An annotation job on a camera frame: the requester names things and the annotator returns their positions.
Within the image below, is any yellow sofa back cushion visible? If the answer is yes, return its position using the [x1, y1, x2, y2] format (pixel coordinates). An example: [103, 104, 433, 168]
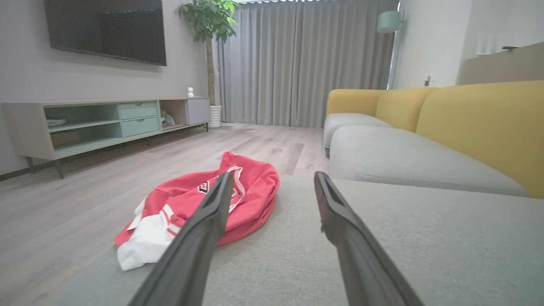
[375, 87, 436, 132]
[416, 81, 544, 199]

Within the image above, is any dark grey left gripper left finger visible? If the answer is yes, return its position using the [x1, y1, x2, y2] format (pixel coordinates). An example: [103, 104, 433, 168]
[127, 172, 234, 306]

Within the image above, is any beige green TV cabinet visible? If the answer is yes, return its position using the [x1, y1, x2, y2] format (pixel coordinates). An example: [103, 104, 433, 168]
[1, 97, 211, 179]

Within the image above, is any white ribbed plant pot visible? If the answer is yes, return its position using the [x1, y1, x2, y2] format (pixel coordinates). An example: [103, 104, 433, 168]
[207, 105, 222, 129]

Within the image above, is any grey pleated curtain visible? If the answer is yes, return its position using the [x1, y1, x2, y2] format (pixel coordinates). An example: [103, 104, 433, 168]
[217, 0, 400, 129]

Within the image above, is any red white basketball jersey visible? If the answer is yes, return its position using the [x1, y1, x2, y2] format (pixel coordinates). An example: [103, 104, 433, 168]
[114, 151, 280, 272]

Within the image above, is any grey sofa seat cushion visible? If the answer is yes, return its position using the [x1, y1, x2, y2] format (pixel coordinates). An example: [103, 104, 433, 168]
[329, 125, 530, 198]
[323, 113, 394, 149]

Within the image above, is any green indoor tree plant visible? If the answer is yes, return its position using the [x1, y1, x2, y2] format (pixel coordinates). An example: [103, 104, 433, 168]
[176, 0, 239, 107]

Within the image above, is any large grey sofa ottoman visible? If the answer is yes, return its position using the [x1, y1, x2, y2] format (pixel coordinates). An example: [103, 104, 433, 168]
[42, 174, 544, 306]

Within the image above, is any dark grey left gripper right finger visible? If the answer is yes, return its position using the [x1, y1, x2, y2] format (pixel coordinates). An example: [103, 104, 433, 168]
[314, 171, 425, 306]

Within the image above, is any black wall television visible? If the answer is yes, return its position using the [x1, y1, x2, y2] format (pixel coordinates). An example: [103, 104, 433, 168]
[44, 0, 167, 66]

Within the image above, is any teal shade floor lamp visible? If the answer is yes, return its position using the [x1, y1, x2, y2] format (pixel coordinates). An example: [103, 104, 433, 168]
[377, 11, 406, 91]

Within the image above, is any beige half-height partition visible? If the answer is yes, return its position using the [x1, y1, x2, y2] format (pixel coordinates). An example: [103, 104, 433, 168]
[457, 42, 544, 85]

